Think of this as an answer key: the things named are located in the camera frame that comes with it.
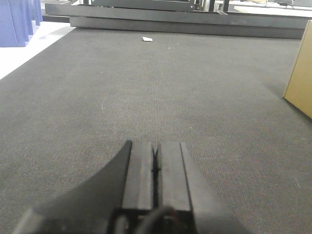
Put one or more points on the blue curtain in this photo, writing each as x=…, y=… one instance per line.
x=19, y=19

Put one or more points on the brown cardboard box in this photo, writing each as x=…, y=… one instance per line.
x=299, y=88

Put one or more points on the dark grey conveyor belt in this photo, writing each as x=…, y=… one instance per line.
x=66, y=112

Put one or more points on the dark metal conveyor frame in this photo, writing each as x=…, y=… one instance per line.
x=231, y=24

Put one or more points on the small white paper scrap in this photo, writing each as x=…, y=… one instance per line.
x=146, y=39

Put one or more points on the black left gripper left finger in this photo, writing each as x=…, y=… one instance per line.
x=112, y=201

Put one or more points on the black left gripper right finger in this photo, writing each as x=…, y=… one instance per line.
x=182, y=186

